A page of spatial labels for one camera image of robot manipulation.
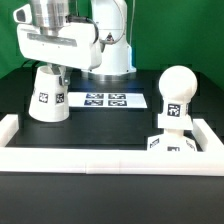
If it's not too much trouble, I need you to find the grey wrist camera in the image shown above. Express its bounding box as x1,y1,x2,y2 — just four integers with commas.
13,4,32,24

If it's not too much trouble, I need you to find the white lamp bulb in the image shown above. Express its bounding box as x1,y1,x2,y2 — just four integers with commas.
159,66,197,118

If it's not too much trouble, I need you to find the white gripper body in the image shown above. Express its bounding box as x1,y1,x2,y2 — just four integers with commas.
17,23,102,70

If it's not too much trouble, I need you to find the white marker sheet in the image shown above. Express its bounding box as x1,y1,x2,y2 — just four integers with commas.
68,92,147,109

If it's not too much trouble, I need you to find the white U-shaped frame barrier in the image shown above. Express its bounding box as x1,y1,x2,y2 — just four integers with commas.
0,114,224,176

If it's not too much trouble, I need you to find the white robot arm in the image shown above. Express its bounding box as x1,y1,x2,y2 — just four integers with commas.
13,0,136,86

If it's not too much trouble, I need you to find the black cable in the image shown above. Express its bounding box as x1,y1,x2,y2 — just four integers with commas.
20,59,48,69

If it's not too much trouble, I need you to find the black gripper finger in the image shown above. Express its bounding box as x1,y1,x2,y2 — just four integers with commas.
59,66,72,86

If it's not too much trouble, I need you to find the white lamp shade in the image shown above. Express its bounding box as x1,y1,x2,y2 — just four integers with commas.
29,65,69,122

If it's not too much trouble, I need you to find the white lamp base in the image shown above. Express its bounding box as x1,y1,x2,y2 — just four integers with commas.
146,113,198,153

